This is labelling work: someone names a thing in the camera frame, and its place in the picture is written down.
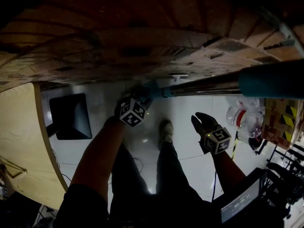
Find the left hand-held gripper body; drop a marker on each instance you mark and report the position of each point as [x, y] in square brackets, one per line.
[131, 113]

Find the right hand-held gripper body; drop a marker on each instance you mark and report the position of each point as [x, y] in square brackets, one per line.
[217, 141]

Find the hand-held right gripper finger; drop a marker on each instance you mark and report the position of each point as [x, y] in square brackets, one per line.
[197, 126]
[209, 122]

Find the teal mop with metal pole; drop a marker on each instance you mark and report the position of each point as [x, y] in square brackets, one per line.
[273, 79]

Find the person's left forearm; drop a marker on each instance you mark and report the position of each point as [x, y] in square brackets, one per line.
[99, 155]

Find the person's right forearm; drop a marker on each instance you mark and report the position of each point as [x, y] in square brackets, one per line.
[228, 170]

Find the person's shoe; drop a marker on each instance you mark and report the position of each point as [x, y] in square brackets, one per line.
[166, 132]

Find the bag of clear plastic bottles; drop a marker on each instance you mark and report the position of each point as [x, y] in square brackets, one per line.
[244, 120]

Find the person's black trousers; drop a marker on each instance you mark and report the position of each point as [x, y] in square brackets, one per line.
[171, 170]

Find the black table base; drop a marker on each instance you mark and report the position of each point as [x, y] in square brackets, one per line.
[71, 117]

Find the black waist-worn screen device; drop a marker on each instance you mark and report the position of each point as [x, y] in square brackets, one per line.
[240, 205]

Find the cardboard box with striped tape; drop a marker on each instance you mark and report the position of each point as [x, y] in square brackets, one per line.
[282, 122]

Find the black metal stand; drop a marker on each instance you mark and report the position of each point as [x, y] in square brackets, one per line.
[285, 170]

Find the person's black shirt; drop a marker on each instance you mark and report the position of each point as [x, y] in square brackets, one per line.
[142, 217]

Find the light wooden table top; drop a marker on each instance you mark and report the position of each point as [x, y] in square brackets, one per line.
[23, 132]

